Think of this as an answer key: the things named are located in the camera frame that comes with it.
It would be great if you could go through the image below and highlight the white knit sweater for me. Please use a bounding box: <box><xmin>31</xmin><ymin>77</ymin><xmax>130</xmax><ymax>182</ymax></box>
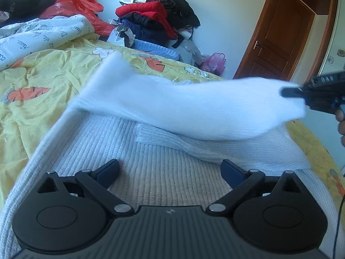
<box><xmin>1</xmin><ymin>52</ymin><xmax>344</xmax><ymax>258</ymax></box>

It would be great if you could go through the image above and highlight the pile of dark clothes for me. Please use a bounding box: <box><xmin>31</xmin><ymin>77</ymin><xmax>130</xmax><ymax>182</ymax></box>
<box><xmin>115</xmin><ymin>0</ymin><xmax>201</xmax><ymax>47</ymax></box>

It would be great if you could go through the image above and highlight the right hand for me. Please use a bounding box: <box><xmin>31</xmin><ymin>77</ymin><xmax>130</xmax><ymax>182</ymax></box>
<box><xmin>335</xmin><ymin>109</ymin><xmax>345</xmax><ymax>147</ymax></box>

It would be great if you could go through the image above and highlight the brown wooden door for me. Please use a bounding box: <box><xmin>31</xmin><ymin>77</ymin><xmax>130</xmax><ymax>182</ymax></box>
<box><xmin>234</xmin><ymin>0</ymin><xmax>315</xmax><ymax>81</ymax></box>

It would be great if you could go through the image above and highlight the pink plastic bag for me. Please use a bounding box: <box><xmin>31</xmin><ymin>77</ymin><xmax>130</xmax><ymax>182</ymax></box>
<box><xmin>201</xmin><ymin>53</ymin><xmax>226</xmax><ymax>77</ymax></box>

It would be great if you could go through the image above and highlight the yellow floral bedspread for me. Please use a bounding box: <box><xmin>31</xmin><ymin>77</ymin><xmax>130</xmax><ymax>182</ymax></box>
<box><xmin>0</xmin><ymin>36</ymin><xmax>345</xmax><ymax>219</ymax></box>

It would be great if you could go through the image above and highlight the light blue knit garment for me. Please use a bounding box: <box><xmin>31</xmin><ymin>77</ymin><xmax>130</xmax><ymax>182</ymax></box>
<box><xmin>132</xmin><ymin>39</ymin><xmax>182</xmax><ymax>61</ymax></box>

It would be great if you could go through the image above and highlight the red jacket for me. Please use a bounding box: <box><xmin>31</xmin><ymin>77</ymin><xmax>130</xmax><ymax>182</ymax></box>
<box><xmin>115</xmin><ymin>1</ymin><xmax>178</xmax><ymax>39</ymax></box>

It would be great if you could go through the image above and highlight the white printed quilt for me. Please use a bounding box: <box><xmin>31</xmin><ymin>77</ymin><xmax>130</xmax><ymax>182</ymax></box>
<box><xmin>1</xmin><ymin>14</ymin><xmax>95</xmax><ymax>70</ymax></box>

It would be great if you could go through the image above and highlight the red plastic bag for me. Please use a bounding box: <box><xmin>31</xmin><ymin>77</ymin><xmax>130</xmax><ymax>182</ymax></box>
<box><xmin>39</xmin><ymin>0</ymin><xmax>115</xmax><ymax>36</ymax></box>

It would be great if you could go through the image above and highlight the black cable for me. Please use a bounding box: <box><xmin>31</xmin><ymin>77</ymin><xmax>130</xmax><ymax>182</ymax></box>
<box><xmin>333</xmin><ymin>167</ymin><xmax>345</xmax><ymax>259</ymax></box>

